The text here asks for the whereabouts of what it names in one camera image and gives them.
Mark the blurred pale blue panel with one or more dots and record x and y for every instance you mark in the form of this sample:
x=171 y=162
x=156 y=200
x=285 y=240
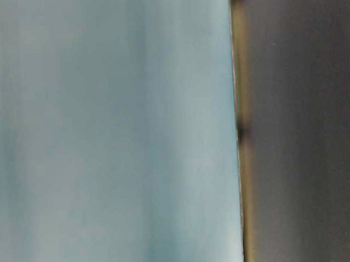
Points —
x=117 y=134

